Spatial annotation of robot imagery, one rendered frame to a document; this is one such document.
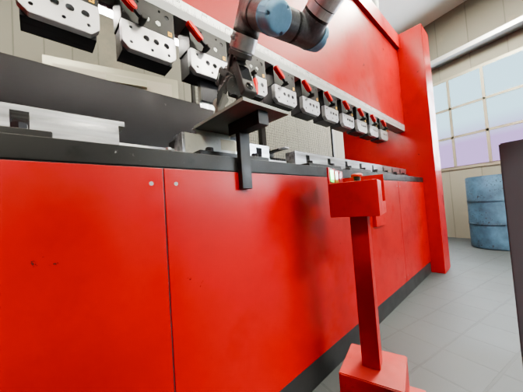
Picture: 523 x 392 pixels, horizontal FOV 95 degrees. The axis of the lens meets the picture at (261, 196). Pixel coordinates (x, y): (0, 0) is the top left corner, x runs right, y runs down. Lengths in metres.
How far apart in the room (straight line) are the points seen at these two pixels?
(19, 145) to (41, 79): 0.77
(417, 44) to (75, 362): 3.07
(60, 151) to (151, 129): 0.82
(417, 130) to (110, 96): 2.45
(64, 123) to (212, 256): 0.48
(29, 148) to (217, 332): 0.59
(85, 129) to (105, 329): 0.46
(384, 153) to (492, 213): 1.63
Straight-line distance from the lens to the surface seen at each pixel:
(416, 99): 2.83
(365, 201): 0.86
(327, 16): 0.77
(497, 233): 3.95
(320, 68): 1.55
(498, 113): 4.76
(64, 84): 1.36
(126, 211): 0.60
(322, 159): 1.36
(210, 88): 0.97
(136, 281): 0.62
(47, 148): 0.60
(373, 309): 1.01
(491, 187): 3.92
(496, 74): 4.90
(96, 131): 0.75
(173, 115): 1.45
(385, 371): 1.11
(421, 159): 2.71
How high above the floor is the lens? 0.72
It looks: 2 degrees up
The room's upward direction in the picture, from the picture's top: 4 degrees counter-clockwise
